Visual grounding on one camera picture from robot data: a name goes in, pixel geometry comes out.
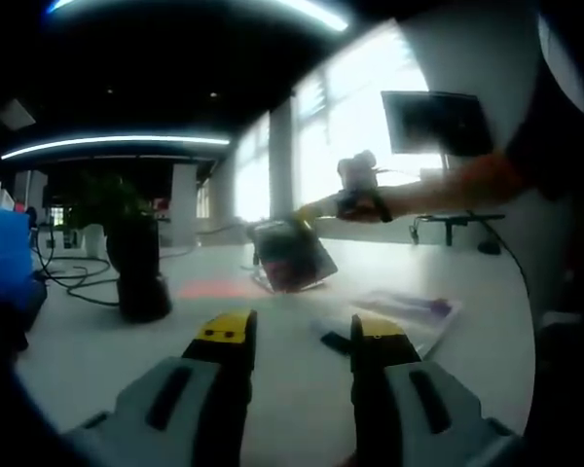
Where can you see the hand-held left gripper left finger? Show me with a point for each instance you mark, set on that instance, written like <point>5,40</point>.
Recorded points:
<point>214,384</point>

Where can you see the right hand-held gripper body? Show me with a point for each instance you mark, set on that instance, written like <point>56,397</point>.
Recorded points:
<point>360,170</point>

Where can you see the window with white blinds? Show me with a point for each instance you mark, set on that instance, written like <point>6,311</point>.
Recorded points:
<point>350,121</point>
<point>250,185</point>

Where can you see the purple white sheet goods packet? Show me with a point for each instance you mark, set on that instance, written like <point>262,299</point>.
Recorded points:
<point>409,311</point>

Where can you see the black wall monitor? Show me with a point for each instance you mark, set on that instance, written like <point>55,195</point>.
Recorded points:
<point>433,121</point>

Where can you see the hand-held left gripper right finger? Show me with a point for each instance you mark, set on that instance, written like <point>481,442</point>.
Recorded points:
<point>389,389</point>

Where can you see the black laptop stand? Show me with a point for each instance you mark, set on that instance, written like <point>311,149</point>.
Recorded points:
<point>448,228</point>

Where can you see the blue box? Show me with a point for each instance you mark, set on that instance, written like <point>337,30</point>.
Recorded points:
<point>5,243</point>

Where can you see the square ceiling vent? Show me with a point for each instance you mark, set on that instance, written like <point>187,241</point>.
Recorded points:
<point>17,114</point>

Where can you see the dark red sheet goods packet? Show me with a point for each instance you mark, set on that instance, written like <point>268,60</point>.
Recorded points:
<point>292,258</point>

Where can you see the white ceiling light strip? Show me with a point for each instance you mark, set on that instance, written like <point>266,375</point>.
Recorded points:
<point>321,19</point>
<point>117,141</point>

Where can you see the person's dark shirt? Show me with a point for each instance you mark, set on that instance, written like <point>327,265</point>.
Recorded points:
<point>555,160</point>

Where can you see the person's right hand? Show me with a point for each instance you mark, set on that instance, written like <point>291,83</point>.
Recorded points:
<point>365,209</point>

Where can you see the white table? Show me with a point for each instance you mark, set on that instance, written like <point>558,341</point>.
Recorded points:
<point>126,350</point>

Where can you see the black round device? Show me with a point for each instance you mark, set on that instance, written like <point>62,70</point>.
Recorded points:
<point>489,248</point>

